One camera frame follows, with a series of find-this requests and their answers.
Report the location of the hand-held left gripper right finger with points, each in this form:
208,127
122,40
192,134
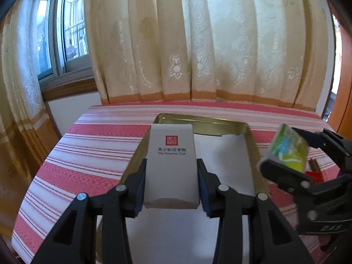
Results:
202,187

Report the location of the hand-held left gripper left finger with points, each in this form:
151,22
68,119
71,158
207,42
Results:
140,184

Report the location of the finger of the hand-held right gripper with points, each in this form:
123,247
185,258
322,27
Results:
310,139
288,178

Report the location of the green printed small box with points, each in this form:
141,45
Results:
288,148

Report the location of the white cardboard box red stamp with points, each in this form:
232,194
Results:
170,170

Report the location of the gold metal tin tray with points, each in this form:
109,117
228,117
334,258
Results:
253,154

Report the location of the red building brick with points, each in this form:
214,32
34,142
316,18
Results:
315,176

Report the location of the white paper liner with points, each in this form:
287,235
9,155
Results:
223,159

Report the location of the pink striped tablecloth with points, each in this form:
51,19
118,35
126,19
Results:
90,154

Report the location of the wooden window sill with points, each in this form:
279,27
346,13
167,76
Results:
68,88

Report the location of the cream patterned curtain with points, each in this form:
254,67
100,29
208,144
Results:
206,38

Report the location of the cream lace curtain gold hem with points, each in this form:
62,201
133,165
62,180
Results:
19,82

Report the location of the wooden door frame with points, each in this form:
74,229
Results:
343,74

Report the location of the window with metal frame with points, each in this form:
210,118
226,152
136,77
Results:
68,33

